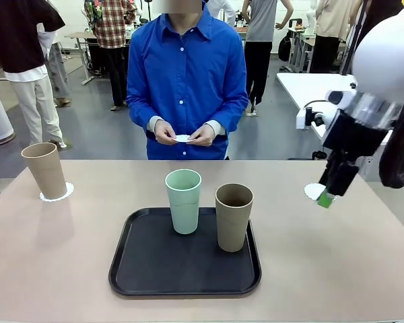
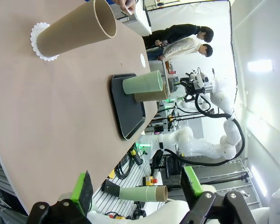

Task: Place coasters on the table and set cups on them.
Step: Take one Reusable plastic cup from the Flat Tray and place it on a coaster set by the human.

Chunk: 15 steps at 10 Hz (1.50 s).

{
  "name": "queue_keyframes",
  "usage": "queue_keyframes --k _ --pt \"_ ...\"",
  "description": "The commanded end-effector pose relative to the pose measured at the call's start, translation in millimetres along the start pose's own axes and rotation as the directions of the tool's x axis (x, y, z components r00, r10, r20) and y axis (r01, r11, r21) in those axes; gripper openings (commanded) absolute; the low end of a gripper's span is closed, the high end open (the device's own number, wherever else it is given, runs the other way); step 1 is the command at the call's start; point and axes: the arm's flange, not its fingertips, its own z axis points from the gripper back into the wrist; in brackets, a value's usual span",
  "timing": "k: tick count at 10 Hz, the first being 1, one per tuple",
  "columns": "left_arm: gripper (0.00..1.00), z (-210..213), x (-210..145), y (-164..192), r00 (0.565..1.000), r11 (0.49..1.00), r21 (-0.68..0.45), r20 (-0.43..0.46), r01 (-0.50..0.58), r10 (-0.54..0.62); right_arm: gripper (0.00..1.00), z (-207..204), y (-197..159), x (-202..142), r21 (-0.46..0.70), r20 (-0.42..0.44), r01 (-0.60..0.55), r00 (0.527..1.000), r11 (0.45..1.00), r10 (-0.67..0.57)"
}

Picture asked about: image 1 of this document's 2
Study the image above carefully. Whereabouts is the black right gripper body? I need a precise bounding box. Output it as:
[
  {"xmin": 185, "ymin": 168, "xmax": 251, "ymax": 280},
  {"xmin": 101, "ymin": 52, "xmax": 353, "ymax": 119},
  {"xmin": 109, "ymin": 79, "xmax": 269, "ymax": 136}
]
[{"xmin": 322, "ymin": 110, "xmax": 390, "ymax": 159}]

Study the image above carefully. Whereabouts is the brown tall cup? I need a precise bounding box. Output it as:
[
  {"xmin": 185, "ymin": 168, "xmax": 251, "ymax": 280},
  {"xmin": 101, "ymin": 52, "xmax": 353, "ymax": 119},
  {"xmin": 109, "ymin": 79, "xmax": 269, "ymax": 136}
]
[
  {"xmin": 21, "ymin": 142, "xmax": 68, "ymax": 199},
  {"xmin": 215, "ymin": 183, "xmax": 255, "ymax": 253}
]

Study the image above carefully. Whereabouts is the mint green tall cup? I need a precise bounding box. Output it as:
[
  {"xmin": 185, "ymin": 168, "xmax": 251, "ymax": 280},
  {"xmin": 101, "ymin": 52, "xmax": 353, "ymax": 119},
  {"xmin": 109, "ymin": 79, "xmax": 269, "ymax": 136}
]
[{"xmin": 164, "ymin": 169, "xmax": 202, "ymax": 235}]

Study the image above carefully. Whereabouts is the blue-sleeved right forearm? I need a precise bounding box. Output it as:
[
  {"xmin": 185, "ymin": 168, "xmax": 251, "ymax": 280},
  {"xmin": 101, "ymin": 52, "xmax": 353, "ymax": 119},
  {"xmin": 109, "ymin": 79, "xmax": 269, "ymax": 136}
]
[{"xmin": 127, "ymin": 97, "xmax": 164, "ymax": 134}]

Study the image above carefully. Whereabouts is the person's left hand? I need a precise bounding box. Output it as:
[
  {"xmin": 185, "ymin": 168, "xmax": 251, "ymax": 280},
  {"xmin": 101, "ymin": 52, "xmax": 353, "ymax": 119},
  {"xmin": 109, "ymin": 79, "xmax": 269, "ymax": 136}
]
[{"xmin": 188, "ymin": 124, "xmax": 217, "ymax": 148}]

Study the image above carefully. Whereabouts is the person's right hand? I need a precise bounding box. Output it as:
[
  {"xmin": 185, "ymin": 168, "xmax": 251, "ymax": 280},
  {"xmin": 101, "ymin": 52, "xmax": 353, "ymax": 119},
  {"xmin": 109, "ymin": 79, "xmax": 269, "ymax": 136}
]
[{"xmin": 154, "ymin": 119, "xmax": 178, "ymax": 146}]

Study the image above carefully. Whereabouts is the black tripod pole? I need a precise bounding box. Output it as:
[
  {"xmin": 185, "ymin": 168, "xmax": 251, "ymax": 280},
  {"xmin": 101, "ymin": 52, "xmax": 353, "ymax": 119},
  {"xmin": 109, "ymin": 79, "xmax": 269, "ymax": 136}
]
[{"xmin": 339, "ymin": 0, "xmax": 371, "ymax": 75}]

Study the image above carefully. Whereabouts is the white folding table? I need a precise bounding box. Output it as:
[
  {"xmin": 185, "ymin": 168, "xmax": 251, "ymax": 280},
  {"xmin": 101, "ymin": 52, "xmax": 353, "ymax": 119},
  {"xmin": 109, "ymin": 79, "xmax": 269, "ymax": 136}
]
[{"xmin": 276, "ymin": 72, "xmax": 404, "ymax": 181}]

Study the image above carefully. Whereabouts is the white background desk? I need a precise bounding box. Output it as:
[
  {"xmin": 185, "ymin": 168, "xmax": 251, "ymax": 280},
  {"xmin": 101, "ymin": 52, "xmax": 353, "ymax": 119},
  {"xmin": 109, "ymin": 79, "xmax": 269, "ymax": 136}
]
[{"xmin": 288, "ymin": 26, "xmax": 316, "ymax": 73}]

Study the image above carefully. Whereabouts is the black hanging bag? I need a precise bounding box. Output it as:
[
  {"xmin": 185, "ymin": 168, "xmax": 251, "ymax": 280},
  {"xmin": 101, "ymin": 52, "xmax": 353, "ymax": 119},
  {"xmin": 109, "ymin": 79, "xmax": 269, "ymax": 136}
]
[{"xmin": 277, "ymin": 33, "xmax": 292, "ymax": 62}]

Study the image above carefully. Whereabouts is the person in beige top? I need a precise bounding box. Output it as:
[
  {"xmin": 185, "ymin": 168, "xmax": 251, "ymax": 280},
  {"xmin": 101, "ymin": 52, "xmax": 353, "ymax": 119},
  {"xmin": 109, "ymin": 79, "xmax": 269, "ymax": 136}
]
[{"xmin": 308, "ymin": 0, "xmax": 353, "ymax": 74}]

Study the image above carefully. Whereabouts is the person in black dress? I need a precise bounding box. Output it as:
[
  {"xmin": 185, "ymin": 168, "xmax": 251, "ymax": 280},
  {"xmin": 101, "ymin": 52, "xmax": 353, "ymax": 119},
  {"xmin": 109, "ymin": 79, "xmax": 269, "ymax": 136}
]
[{"xmin": 356, "ymin": 0, "xmax": 404, "ymax": 44}]

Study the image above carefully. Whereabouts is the person in grey shirt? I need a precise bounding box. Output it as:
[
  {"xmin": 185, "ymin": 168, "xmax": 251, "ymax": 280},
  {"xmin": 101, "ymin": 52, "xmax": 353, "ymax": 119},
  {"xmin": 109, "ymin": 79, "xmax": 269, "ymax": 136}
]
[{"xmin": 241, "ymin": 0, "xmax": 294, "ymax": 117}]

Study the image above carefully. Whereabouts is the person in blue shirt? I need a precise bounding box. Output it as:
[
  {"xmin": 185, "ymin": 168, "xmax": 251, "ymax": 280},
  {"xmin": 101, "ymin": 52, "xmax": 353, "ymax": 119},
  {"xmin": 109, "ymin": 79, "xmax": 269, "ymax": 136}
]
[{"xmin": 126, "ymin": 0, "xmax": 249, "ymax": 161}]

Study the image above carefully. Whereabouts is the person in white shirt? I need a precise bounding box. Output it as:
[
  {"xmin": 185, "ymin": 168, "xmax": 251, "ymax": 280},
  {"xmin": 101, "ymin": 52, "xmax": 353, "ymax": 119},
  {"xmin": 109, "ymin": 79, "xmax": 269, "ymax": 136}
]
[{"xmin": 207, "ymin": 0, "xmax": 237, "ymax": 26}]

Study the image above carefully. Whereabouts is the black plastic tray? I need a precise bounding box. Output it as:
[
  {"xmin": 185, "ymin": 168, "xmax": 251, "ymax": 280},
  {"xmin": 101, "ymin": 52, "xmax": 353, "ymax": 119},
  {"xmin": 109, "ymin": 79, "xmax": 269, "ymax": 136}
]
[{"xmin": 108, "ymin": 207, "xmax": 262, "ymax": 297}]

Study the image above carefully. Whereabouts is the person in plaid shirt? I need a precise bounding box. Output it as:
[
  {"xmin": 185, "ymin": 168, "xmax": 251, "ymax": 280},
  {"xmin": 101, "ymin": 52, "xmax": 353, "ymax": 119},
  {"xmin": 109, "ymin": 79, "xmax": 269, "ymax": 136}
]
[{"xmin": 83, "ymin": 0, "xmax": 137, "ymax": 111}]

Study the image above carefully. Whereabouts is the grey background desk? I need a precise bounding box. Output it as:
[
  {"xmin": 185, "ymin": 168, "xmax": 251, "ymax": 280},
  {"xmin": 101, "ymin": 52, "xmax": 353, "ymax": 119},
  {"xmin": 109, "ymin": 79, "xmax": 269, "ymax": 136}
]
[{"xmin": 64, "ymin": 32, "xmax": 132, "ymax": 85}]

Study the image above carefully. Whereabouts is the person in grey trousers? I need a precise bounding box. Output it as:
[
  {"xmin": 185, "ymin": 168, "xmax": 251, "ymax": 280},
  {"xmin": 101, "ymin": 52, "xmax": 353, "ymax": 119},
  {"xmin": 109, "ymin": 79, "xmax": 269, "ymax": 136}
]
[{"xmin": 36, "ymin": 23, "xmax": 71, "ymax": 108}]

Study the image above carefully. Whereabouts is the person in black top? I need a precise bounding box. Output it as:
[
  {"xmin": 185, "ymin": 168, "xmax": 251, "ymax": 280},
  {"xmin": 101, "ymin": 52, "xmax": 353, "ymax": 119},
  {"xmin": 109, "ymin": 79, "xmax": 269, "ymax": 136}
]
[{"xmin": 0, "ymin": 0, "xmax": 68, "ymax": 151}]

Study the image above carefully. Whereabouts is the thick black right arm hose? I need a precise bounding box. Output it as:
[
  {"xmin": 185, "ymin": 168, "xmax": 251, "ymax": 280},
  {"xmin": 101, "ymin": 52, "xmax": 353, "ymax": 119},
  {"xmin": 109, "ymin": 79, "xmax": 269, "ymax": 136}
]
[{"xmin": 378, "ymin": 90, "xmax": 404, "ymax": 189}]

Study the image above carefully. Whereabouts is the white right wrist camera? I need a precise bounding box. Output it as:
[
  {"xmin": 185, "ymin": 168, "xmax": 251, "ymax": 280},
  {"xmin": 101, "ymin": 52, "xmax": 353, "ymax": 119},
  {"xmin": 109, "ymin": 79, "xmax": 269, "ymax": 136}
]
[{"xmin": 296, "ymin": 89, "xmax": 353, "ymax": 131}]

